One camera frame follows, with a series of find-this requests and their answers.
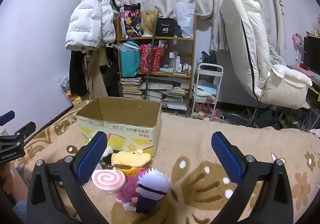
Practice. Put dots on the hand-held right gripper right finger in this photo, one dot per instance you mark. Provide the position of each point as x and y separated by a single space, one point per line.
227 159

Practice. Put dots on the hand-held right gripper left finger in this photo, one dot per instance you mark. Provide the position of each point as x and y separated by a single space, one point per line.
91 156

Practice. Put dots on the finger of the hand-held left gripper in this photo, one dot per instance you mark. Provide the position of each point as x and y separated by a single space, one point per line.
25 129
7 117

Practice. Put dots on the black white plush toy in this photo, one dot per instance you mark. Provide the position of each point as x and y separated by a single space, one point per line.
107 160

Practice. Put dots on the pink swirl plush toy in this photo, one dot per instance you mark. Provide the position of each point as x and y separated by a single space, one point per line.
107 179

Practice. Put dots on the yellow plush toy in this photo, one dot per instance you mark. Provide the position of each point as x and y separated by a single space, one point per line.
130 159

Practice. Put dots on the printed cardboard box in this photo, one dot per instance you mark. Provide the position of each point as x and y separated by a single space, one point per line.
130 134

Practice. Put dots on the white-haired plush doll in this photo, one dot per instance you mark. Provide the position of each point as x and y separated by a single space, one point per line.
152 181

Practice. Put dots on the person's left forearm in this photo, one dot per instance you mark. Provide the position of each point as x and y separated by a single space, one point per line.
15 181

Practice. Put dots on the beige brown flower blanket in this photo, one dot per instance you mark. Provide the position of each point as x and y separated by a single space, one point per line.
195 144

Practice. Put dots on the pile of small plush toys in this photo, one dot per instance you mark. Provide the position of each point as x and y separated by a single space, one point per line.
202 112

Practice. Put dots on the plastic bag of snacks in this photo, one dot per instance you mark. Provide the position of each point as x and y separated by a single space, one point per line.
66 86

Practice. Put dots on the beige hanging garment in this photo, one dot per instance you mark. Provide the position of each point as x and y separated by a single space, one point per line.
96 81

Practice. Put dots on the black hanging coat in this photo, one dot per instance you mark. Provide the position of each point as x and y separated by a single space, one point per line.
77 71

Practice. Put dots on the stack of books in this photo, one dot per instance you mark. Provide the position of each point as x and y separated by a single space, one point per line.
131 87

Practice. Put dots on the pile of magazines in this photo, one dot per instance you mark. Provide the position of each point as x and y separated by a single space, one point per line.
172 96

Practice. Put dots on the white trolley cart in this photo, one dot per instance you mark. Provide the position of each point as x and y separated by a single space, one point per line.
197 76

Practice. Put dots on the wooden shelf rack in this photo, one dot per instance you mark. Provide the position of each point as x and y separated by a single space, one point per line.
192 64

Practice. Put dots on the teal shopping bag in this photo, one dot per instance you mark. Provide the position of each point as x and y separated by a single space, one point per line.
128 61

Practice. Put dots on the black bag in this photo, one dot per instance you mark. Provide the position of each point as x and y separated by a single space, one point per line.
208 57

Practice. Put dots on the group of cosmetic bottles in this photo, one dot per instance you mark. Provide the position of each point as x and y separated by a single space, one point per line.
178 62

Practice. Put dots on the red patterned bag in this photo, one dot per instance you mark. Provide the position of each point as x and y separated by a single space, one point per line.
150 59

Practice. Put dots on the green pole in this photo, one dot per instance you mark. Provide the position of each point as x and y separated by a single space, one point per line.
151 51

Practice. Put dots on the white puffer jacket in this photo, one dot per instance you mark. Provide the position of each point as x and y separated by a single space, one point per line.
87 19

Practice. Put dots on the pink desk fan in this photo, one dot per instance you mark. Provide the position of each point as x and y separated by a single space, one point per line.
297 41

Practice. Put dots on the black monitor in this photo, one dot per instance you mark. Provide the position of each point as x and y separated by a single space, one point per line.
312 51

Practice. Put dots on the patterned purple bag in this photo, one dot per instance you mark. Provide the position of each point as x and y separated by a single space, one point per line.
130 21

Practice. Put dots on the black box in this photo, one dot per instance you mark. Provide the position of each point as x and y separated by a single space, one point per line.
165 29

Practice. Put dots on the blonde wig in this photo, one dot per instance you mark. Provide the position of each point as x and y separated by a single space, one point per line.
147 21

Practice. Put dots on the clear plastic bag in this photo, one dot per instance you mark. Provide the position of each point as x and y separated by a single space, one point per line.
185 19

